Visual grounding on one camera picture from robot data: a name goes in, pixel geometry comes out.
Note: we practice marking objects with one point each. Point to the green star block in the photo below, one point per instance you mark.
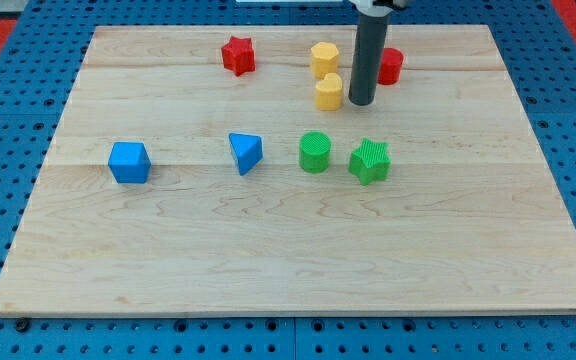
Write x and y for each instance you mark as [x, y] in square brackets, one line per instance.
[370, 161]

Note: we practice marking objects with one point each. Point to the yellow heart block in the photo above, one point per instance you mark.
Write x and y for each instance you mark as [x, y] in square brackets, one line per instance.
[329, 92]

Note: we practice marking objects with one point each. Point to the red star block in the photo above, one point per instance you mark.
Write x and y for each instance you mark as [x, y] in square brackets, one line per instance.
[238, 55]

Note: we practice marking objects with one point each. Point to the green cylinder block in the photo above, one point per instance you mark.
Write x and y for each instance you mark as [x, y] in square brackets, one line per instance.
[314, 152]

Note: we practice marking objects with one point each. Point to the blue triangle block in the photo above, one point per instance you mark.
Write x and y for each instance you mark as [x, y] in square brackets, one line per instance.
[247, 151]

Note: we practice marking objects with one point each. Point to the wooden board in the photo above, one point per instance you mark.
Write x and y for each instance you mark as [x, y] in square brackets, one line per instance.
[468, 222]

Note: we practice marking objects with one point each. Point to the yellow hexagon block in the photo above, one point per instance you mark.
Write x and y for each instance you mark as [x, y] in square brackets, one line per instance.
[324, 58]

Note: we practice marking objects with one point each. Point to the red cylinder block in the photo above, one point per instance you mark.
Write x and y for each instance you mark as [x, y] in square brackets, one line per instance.
[391, 65]

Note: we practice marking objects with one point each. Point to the blue cube block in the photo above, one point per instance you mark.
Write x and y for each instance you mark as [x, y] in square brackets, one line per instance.
[129, 162]

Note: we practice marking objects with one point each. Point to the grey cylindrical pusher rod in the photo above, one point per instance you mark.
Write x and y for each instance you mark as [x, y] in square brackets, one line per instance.
[369, 44]

